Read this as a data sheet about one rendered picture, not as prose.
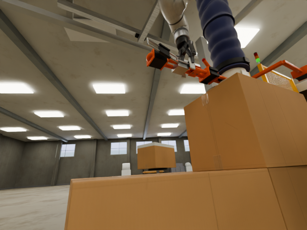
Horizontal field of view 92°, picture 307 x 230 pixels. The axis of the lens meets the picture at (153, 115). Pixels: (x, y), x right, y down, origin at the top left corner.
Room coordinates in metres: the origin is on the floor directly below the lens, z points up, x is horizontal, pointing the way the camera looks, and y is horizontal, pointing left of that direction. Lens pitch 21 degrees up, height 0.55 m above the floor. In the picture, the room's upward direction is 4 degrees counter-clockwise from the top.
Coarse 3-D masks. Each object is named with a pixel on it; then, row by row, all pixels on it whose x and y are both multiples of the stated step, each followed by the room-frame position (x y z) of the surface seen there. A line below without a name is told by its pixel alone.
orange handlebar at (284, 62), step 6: (150, 54) 0.55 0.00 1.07; (168, 66) 0.64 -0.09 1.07; (198, 66) 0.68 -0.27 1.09; (270, 66) 0.72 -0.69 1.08; (276, 66) 0.70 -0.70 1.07; (288, 66) 0.70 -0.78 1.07; (294, 66) 0.72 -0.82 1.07; (186, 72) 0.70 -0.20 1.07; (192, 72) 0.69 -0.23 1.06; (198, 72) 0.70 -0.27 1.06; (204, 72) 0.71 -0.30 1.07; (264, 72) 0.75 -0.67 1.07; (300, 72) 0.77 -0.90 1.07; (222, 78) 0.79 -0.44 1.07
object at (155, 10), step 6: (156, 0) 1.51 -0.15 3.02; (156, 6) 1.55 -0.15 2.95; (150, 12) 1.69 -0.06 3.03; (156, 12) 1.64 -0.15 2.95; (150, 18) 1.74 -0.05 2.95; (144, 24) 1.90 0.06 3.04; (150, 24) 1.84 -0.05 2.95; (144, 30) 1.95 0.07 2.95; (138, 36) 2.15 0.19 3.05; (144, 36) 2.08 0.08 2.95; (138, 42) 2.21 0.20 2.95
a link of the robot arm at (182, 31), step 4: (180, 28) 0.63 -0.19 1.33; (184, 28) 0.63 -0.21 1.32; (176, 32) 0.65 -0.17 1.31; (180, 32) 0.63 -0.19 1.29; (184, 32) 0.63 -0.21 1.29; (188, 32) 0.66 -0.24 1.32; (176, 36) 0.65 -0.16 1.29; (180, 36) 0.64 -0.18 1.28; (184, 36) 0.64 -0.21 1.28; (188, 36) 0.65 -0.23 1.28; (176, 40) 0.67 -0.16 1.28
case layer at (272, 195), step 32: (96, 192) 0.29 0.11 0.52; (128, 192) 0.32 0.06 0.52; (160, 192) 0.35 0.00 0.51; (192, 192) 0.39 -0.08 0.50; (224, 192) 0.44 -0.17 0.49; (256, 192) 0.51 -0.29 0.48; (288, 192) 0.59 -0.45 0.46; (96, 224) 0.29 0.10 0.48; (128, 224) 0.32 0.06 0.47; (160, 224) 0.35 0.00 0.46; (192, 224) 0.38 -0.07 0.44; (224, 224) 0.43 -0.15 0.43; (256, 224) 0.49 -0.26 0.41; (288, 224) 0.56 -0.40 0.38
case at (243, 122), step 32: (224, 96) 0.63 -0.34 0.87; (256, 96) 0.59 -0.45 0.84; (288, 96) 0.73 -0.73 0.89; (192, 128) 0.86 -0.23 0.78; (224, 128) 0.67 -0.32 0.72; (256, 128) 0.56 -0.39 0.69; (288, 128) 0.67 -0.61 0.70; (192, 160) 0.89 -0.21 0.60; (224, 160) 0.70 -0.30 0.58; (256, 160) 0.58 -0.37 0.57; (288, 160) 0.62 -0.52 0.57
